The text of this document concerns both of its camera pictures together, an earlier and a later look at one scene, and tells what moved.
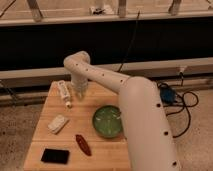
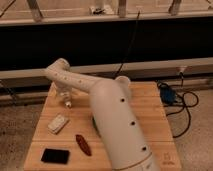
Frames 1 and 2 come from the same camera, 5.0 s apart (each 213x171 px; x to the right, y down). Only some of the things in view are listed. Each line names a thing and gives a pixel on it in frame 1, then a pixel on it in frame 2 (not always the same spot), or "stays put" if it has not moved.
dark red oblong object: [83, 145] stays put
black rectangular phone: [58, 156] stays put
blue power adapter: [167, 94] stays put
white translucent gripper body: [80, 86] -> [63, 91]
